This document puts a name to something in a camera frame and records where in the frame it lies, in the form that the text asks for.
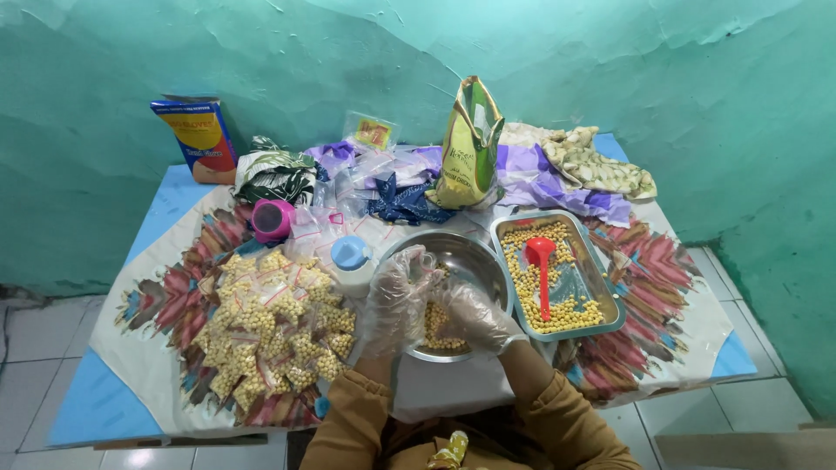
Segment person's left hand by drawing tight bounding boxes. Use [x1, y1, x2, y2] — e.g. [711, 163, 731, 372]
[361, 245, 446, 358]

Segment person's right hand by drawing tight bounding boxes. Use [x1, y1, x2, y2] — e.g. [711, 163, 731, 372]
[428, 277, 529, 356]

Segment chickpeas in steel bowl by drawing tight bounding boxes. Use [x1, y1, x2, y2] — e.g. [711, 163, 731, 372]
[422, 261, 469, 351]

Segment round steel bowl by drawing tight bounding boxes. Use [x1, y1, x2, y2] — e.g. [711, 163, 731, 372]
[374, 228, 517, 364]

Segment white bottle with blue cap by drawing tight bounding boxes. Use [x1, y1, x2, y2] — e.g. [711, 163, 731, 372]
[329, 235, 379, 299]

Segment navy patterned cloth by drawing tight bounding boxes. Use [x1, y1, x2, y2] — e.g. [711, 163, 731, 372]
[365, 171, 456, 227]

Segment red plastic scoop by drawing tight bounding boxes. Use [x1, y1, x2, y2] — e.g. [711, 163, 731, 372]
[524, 236, 558, 322]

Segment pile of empty zip bags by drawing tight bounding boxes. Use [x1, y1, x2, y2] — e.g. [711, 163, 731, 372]
[285, 146, 446, 263]

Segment chickpeas in steel tray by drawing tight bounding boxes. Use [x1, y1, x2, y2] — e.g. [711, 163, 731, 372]
[499, 221, 606, 334]

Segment green and gold chickpea bag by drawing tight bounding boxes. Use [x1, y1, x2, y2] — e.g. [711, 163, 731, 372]
[425, 75, 506, 210]

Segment rectangular steel tray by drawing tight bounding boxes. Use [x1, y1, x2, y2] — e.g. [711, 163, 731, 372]
[489, 209, 627, 343]

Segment clear packet with yellow label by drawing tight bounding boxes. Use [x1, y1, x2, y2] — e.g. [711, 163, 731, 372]
[342, 110, 401, 153]

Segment purple and white cloth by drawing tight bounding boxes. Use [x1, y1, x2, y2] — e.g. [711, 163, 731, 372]
[303, 140, 633, 228]

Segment pink plastic container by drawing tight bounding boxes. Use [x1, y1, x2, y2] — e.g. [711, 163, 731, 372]
[251, 198, 297, 244]

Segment yellow patterned fabric tie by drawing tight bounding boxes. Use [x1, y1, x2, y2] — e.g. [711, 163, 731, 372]
[426, 430, 470, 470]

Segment pile of filled chickpea packets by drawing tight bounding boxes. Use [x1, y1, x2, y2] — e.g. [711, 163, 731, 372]
[191, 250, 358, 413]

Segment green leaf-print cloth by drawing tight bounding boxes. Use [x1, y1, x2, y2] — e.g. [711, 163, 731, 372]
[233, 135, 322, 207]

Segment cream leaf-print cloth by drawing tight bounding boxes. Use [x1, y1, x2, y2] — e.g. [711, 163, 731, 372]
[539, 125, 658, 201]

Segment feather-print tablecloth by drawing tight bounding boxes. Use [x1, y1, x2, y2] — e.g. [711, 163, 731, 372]
[88, 186, 736, 437]

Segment blue glove box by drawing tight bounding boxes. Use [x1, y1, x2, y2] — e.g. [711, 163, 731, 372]
[149, 94, 240, 186]

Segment brown cardboard box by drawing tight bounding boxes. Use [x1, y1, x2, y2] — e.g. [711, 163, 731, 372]
[654, 422, 836, 470]

